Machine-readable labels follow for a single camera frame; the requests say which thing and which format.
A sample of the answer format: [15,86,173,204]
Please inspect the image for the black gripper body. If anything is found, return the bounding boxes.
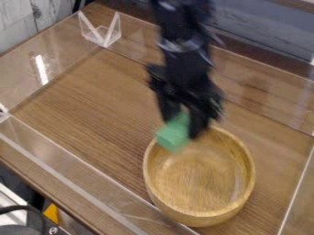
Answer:
[146,45,226,120]

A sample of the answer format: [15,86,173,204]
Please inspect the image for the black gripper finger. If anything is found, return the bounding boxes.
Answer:
[157,92,182,122]
[189,106,221,140]

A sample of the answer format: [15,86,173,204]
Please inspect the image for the green rectangular block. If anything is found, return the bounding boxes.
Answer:
[157,111,189,151]

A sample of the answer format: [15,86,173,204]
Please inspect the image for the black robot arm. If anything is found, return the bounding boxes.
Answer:
[147,0,225,139]

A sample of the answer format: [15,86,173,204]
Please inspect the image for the brown wooden bowl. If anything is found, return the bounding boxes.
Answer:
[142,126,257,228]

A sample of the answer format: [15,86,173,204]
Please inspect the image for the clear acrylic tray walls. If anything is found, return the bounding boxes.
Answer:
[0,7,314,235]

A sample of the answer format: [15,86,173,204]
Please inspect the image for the black device yellow sticker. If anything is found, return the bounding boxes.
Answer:
[27,198,95,235]

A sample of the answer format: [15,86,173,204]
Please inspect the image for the black cable lower left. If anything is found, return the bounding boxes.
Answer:
[0,205,45,235]

